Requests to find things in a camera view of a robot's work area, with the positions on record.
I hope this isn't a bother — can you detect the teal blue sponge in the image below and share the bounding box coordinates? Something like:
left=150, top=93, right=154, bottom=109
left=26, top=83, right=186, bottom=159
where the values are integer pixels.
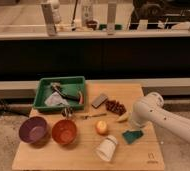
left=122, top=130, right=143, bottom=144

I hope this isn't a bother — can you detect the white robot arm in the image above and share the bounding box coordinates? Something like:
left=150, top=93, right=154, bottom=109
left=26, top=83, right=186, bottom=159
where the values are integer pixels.
left=130, top=92, right=190, bottom=143

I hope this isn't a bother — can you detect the white plastic cup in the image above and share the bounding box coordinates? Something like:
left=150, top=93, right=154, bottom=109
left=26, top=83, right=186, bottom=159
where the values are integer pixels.
left=96, top=135, right=118, bottom=162

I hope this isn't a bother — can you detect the yellow banana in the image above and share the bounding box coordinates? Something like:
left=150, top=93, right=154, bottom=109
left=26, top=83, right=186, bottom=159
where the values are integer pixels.
left=117, top=112, right=130, bottom=122

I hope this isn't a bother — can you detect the dark red grape bunch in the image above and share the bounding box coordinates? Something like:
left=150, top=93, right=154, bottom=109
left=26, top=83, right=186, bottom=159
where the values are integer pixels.
left=105, top=100, right=126, bottom=116

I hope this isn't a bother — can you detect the yellow orange fruit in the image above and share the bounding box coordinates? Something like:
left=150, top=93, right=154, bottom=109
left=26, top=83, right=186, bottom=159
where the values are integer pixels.
left=95, top=120, right=108, bottom=135

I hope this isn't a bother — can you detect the wooden board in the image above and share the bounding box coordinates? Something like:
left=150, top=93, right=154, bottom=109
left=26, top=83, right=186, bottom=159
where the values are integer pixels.
left=12, top=83, right=165, bottom=171

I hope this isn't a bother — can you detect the grey rectangular block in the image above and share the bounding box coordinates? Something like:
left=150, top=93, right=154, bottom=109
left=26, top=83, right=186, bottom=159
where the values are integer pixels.
left=91, top=93, right=108, bottom=108

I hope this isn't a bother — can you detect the metal fork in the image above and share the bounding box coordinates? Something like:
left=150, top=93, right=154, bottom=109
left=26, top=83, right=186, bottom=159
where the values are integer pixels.
left=79, top=113, right=107, bottom=120

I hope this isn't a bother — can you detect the orange carrot in tray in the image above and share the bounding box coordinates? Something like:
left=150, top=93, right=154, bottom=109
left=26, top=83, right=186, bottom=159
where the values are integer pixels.
left=78, top=91, right=84, bottom=104

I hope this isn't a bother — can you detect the small metal clip object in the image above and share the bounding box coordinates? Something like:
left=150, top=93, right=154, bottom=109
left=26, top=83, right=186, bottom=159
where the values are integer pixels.
left=62, top=107, right=73, bottom=119

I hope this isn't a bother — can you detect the orange bowl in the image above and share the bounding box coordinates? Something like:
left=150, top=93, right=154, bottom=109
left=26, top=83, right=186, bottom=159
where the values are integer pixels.
left=52, top=119, right=77, bottom=145

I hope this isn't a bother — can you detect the grey cloth in tray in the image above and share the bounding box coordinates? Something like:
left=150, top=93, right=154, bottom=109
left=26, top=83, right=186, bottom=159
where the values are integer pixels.
left=45, top=92, right=69, bottom=106

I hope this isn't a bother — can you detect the green plastic tray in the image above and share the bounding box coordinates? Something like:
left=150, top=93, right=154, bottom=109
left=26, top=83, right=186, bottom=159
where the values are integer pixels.
left=33, top=76, right=86, bottom=112

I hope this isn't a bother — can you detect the dark tool in tray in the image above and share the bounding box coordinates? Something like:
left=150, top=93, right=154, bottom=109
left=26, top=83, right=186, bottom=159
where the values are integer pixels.
left=50, top=82, right=81, bottom=102

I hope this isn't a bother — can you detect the purple bowl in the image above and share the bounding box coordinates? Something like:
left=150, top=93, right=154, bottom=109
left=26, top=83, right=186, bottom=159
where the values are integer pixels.
left=19, top=116, right=49, bottom=144

